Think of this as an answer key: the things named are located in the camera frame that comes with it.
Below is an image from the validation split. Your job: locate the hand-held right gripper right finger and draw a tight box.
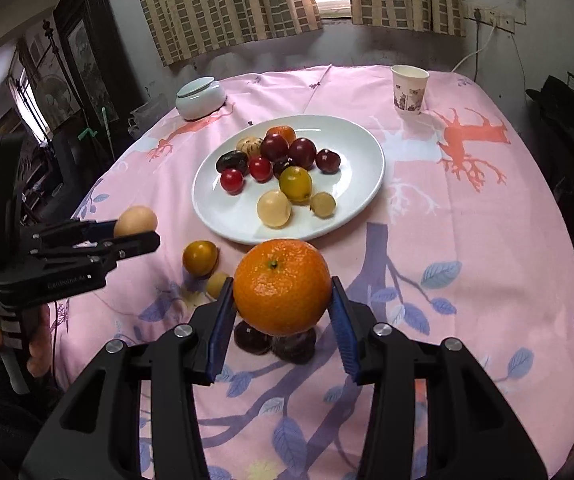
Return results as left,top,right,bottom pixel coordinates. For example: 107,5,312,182
330,276,550,480

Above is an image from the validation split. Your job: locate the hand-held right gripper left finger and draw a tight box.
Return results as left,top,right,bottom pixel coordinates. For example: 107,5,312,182
20,277,238,480

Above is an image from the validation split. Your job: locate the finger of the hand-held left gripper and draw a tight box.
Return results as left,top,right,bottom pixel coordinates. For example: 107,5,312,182
37,231,162,273
21,218,119,251

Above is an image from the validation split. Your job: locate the large beige round fruit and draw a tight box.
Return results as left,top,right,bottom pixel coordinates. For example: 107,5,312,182
114,206,159,239

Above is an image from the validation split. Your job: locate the bright orange tangerine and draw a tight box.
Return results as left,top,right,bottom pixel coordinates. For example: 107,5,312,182
232,239,333,337

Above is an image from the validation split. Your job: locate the red tomato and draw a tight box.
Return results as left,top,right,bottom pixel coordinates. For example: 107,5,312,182
220,169,246,195
248,156,274,183

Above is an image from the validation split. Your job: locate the small yellow-green round fruit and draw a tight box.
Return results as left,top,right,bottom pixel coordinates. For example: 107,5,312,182
309,192,337,219
205,272,232,299

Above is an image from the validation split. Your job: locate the pale yellow round fruit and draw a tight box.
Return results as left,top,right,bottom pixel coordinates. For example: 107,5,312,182
256,190,292,228

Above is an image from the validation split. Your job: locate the dark purple water chestnut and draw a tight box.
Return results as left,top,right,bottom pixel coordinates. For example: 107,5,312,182
216,151,251,174

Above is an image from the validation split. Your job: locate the green-yellow citrus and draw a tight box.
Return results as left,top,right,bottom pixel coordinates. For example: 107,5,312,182
279,166,314,204

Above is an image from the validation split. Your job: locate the white oval plate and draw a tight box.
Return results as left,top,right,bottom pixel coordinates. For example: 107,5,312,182
191,115,386,246

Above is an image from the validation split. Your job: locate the person's left hand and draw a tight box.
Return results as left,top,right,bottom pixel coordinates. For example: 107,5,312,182
0,304,54,379

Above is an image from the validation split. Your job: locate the dark plum left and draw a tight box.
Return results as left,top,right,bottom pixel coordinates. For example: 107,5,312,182
234,320,272,356

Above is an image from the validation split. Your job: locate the dark plum right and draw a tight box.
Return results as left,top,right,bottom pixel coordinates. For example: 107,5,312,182
270,327,317,365

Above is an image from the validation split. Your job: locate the yellow orange citrus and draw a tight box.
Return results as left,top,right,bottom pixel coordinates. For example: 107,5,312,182
182,240,219,276

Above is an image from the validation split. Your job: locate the standing electric fan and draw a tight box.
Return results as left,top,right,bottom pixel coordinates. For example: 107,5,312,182
41,74,82,123

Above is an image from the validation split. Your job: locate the pink floral tablecloth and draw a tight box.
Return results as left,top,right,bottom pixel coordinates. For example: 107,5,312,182
50,64,574,480

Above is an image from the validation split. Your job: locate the pale green lidded jar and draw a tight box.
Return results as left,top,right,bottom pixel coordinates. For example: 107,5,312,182
175,76,227,121

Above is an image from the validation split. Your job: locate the small dark red plum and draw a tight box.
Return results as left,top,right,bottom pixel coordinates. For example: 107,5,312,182
315,149,342,174

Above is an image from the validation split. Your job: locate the dark wooden cabinet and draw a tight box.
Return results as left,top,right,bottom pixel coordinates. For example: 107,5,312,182
53,0,140,133

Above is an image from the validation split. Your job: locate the small orange tangerine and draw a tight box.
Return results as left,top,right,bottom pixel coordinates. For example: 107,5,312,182
267,125,297,146

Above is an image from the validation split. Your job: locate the printed paper cup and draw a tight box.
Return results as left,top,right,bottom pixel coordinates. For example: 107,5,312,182
391,65,431,117

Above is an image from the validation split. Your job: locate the black hat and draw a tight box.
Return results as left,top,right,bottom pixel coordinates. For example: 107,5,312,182
525,75,574,117

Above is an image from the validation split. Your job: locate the white power cable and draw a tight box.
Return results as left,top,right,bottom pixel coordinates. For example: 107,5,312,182
451,19,498,74

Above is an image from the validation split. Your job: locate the wall power socket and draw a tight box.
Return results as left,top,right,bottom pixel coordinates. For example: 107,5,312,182
471,7,516,32

